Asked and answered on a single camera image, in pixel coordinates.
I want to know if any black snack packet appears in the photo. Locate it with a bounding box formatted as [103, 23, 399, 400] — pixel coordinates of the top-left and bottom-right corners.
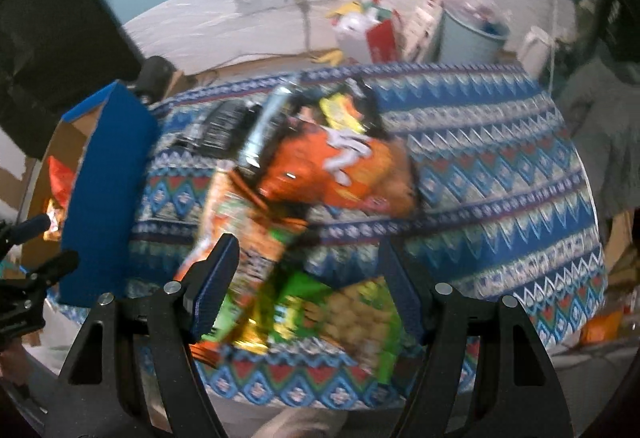
[187, 100, 261, 153]

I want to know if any white small rack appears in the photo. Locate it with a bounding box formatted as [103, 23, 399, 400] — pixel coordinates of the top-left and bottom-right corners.
[402, 0, 446, 61]

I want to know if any blue cardboard box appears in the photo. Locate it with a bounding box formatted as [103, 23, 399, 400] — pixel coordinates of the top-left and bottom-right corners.
[22, 80, 161, 309]

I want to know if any blue patterned tablecloth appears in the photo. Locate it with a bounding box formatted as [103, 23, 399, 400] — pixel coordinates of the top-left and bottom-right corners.
[120, 60, 608, 411]

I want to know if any grey cloth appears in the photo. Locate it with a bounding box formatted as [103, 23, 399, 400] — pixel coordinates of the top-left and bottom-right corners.
[560, 58, 640, 213]

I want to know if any green cracker snack bag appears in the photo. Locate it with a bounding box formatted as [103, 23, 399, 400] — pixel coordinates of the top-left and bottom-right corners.
[270, 268, 406, 384]

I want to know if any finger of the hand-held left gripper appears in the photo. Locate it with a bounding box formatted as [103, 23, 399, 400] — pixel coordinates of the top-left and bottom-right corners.
[0, 213, 53, 245]
[0, 250, 81, 291]

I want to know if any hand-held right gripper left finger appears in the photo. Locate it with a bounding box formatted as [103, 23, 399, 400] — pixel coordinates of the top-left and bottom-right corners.
[57, 233, 241, 438]

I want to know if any white plastic jug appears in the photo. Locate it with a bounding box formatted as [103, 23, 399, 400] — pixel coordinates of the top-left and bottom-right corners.
[517, 25, 556, 79]

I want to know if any black round object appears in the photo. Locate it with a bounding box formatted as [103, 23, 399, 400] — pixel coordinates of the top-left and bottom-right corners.
[134, 56, 174, 103]

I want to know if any yellow and black snack bag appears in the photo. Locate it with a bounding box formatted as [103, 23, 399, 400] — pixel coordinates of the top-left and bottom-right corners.
[300, 78, 391, 143]

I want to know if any orange chip bag white print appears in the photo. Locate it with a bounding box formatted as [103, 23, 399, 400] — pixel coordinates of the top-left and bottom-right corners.
[255, 123, 421, 219]

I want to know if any orange packet on floor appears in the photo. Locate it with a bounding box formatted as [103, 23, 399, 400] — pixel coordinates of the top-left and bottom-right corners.
[581, 310, 624, 345]

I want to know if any silver snack packet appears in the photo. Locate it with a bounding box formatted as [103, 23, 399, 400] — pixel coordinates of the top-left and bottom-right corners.
[237, 85, 301, 173]

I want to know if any orange green gold snack bag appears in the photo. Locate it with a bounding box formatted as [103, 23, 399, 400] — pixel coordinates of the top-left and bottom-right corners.
[175, 163, 311, 364]

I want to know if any grey round bin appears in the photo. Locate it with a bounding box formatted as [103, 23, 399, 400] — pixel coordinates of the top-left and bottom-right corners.
[440, 0, 511, 64]

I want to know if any dark cabinet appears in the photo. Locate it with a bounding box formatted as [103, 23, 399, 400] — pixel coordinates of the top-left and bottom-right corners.
[0, 0, 143, 159]

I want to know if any red carton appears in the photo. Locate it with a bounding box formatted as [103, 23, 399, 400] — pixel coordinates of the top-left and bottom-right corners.
[366, 12, 402, 64]

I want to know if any red yellow snack packet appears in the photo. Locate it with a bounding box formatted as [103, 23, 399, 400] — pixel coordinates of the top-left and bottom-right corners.
[46, 157, 77, 239]

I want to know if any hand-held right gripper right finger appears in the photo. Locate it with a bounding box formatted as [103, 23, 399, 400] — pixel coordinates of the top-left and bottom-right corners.
[380, 238, 576, 438]

